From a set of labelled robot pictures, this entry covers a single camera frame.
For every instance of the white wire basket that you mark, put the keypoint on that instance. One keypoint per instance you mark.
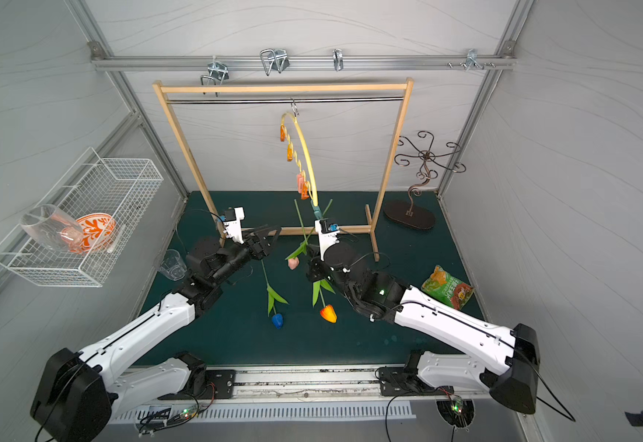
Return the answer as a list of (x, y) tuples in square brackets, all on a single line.
[(121, 187)]

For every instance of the yellow wavy clothes hanger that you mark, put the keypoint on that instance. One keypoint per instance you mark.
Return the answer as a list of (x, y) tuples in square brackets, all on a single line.
[(302, 160)]

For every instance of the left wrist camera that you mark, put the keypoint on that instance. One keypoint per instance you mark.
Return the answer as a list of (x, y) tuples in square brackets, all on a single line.
[(232, 219)]

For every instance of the orange tulip flower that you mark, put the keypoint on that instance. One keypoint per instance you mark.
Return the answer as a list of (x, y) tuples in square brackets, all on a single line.
[(318, 289)]

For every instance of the pink clothes peg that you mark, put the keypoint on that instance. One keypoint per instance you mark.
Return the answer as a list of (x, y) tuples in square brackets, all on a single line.
[(300, 183)]

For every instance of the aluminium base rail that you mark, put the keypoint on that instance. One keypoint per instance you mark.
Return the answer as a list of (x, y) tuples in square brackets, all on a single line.
[(305, 382)]

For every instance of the metal hook clamp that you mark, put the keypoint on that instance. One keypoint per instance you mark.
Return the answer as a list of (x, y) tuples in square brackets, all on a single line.
[(217, 73), (337, 59), (473, 61), (274, 60)]

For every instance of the aluminium top rail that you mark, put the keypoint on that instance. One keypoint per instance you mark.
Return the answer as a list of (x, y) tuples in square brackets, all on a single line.
[(298, 63)]

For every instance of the pink tulip flower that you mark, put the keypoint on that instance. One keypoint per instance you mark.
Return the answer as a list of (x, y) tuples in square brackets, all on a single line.
[(305, 247)]

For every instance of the green snack bag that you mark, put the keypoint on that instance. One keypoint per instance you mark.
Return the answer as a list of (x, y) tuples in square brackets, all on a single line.
[(447, 289)]

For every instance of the wooden clothes rack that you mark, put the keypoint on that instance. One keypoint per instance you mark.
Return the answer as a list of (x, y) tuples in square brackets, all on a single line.
[(226, 139)]

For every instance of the clear drinking glass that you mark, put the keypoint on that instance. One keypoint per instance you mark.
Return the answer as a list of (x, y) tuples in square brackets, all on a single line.
[(172, 266)]

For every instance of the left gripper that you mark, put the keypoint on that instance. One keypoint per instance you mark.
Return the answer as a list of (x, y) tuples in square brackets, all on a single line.
[(253, 245)]

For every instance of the teal clothes peg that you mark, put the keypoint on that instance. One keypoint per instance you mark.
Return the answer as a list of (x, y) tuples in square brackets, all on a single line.
[(317, 212)]

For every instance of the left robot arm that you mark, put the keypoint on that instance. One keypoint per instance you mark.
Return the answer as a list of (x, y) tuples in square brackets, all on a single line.
[(80, 392)]

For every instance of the blue tulip flower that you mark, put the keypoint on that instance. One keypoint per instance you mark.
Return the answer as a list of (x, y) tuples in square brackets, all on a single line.
[(273, 298)]

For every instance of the orange patterned bowl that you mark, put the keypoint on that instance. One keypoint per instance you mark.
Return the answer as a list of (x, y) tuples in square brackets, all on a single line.
[(97, 233)]

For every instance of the brown metal mug tree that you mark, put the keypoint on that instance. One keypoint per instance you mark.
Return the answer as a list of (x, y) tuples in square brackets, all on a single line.
[(407, 212)]

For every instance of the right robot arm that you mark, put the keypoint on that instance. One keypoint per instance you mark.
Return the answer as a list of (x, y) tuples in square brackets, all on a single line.
[(505, 362)]

